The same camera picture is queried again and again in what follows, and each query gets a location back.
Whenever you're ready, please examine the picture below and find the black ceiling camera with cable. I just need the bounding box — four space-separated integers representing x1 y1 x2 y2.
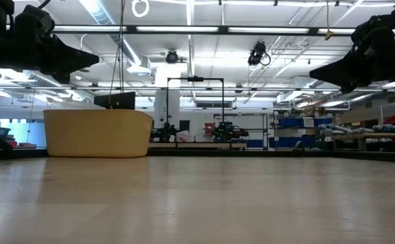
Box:
247 40 272 68

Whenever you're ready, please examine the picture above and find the silver ventilation duct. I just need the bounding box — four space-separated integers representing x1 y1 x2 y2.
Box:
0 67 95 106
78 0 142 66

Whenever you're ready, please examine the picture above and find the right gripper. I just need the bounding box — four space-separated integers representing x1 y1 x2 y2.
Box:
309 43 395 94

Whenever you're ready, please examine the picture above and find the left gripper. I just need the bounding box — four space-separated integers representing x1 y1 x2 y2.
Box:
12 33 100 85

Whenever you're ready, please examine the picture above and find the wooden station table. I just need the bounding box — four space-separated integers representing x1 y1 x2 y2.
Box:
148 141 248 150

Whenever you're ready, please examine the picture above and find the small black ceiling camera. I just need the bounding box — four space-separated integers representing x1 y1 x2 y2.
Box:
165 49 180 65

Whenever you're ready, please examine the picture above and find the white cable ring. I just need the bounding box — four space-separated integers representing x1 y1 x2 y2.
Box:
131 0 150 19

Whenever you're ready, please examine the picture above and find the yellow hanging tag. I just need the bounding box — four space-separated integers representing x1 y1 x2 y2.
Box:
324 0 335 42

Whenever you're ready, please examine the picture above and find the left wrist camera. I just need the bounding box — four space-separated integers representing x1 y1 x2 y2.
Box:
14 4 56 35

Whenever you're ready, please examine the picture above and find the white plastic bag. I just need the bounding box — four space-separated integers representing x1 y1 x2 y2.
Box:
176 130 195 142

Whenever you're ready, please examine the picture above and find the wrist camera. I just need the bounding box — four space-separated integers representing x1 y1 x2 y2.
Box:
351 14 395 52
14 4 56 35

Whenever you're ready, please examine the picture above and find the black aluminium table frame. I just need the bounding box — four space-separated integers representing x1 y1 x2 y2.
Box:
0 147 395 164

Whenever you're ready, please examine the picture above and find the yellow plastic bin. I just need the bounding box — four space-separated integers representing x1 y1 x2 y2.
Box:
43 108 154 159

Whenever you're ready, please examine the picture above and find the white pillar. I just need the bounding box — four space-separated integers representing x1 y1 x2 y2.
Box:
153 63 182 142

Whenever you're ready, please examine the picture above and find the long light bar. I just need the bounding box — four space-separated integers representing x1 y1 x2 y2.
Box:
53 24 395 37

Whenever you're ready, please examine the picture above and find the black robot station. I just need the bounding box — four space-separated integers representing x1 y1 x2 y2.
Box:
151 76 249 143

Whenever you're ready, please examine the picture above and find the wooden workbench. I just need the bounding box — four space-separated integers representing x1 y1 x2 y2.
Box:
332 131 395 152

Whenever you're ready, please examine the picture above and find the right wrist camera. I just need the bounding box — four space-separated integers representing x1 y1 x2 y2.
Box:
351 14 395 52

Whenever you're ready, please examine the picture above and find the thin black hanging cable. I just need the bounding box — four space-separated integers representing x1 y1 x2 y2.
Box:
108 0 127 110

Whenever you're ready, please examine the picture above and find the grey rolled bundle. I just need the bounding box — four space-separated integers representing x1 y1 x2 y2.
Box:
373 123 395 134
318 123 364 135

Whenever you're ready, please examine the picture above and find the metal shelf with blue bins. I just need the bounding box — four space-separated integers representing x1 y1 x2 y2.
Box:
272 108 335 150

